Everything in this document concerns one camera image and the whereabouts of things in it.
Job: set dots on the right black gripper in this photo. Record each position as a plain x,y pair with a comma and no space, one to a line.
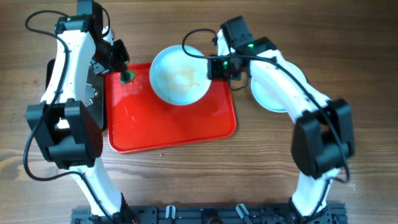
214,72

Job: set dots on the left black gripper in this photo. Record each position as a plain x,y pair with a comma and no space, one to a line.
122,58

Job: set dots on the green yellow sponge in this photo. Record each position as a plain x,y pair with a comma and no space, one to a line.
127,76

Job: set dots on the white plate top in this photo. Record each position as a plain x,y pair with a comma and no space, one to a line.
178,75

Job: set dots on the white plate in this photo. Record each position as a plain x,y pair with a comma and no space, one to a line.
266,99
178,75

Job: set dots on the white plate bottom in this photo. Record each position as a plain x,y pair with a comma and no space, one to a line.
266,99

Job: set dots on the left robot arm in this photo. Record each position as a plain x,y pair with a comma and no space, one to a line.
61,124

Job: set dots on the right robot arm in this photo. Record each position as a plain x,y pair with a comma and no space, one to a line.
323,138

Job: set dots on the black metal tray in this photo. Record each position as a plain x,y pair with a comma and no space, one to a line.
95,101

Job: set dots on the red plastic tray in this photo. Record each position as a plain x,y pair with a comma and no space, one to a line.
138,120

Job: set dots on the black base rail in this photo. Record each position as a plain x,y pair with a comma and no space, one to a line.
265,214

